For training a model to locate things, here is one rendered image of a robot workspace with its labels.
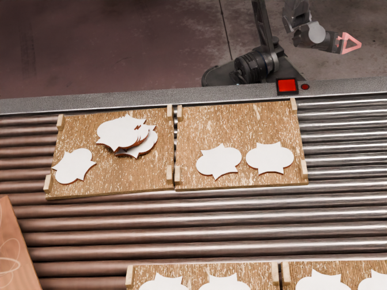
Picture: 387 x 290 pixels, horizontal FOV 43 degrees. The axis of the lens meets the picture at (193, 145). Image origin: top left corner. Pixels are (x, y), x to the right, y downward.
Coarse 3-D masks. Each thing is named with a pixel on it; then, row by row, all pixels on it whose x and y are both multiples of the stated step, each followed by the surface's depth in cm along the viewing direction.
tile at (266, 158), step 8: (264, 144) 158; (272, 144) 158; (248, 152) 157; (256, 152) 157; (264, 152) 156; (272, 152) 156; (280, 152) 156; (288, 152) 155; (248, 160) 155; (256, 160) 155; (264, 160) 155; (272, 160) 154; (280, 160) 154; (288, 160) 154; (256, 168) 153; (264, 168) 153; (272, 168) 152; (280, 168) 152
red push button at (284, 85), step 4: (280, 80) 179; (284, 80) 179; (288, 80) 179; (292, 80) 179; (280, 84) 178; (284, 84) 178; (288, 84) 178; (292, 84) 177; (280, 88) 177; (284, 88) 176; (288, 88) 176; (292, 88) 176
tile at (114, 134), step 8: (120, 120) 164; (104, 128) 162; (112, 128) 162; (120, 128) 162; (128, 128) 161; (104, 136) 160; (112, 136) 160; (120, 136) 159; (128, 136) 159; (136, 136) 159; (104, 144) 159; (112, 144) 158; (120, 144) 157; (128, 144) 157
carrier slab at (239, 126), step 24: (192, 120) 170; (216, 120) 169; (240, 120) 168; (264, 120) 167; (288, 120) 166; (192, 144) 163; (216, 144) 162; (240, 144) 161; (288, 144) 159; (192, 168) 157; (240, 168) 155; (288, 168) 153
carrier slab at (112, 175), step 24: (72, 120) 176; (96, 120) 175; (72, 144) 169; (96, 144) 167; (168, 144) 164; (96, 168) 161; (120, 168) 160; (144, 168) 159; (72, 192) 156; (96, 192) 155; (120, 192) 154
